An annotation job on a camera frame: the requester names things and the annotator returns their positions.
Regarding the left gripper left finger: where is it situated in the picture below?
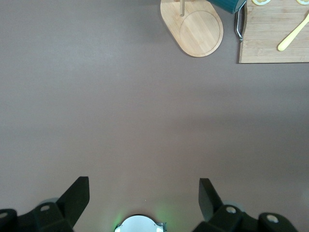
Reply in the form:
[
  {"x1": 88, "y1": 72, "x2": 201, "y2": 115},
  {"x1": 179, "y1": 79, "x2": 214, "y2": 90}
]
[{"x1": 0, "y1": 176, "x2": 90, "y2": 232}]

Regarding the dark green mug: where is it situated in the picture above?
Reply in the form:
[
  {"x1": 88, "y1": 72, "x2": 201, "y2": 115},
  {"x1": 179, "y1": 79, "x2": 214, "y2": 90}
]
[{"x1": 209, "y1": 0, "x2": 247, "y2": 15}]

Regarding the wooden mug rack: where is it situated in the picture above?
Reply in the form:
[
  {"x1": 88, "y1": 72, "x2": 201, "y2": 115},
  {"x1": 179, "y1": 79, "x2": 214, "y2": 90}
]
[{"x1": 159, "y1": 0, "x2": 224, "y2": 58}]

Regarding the yellow plastic fork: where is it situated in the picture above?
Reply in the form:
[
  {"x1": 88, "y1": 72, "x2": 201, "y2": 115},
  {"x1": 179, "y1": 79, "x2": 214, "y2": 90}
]
[{"x1": 277, "y1": 12, "x2": 309, "y2": 52}]

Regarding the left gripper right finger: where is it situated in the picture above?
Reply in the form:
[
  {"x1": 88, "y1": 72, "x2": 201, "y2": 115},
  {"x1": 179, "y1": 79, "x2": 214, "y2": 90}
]
[{"x1": 192, "y1": 178, "x2": 299, "y2": 232}]

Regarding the bamboo cutting board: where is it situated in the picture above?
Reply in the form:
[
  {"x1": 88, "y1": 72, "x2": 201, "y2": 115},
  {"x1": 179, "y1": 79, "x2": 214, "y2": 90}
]
[{"x1": 238, "y1": 0, "x2": 309, "y2": 64}]

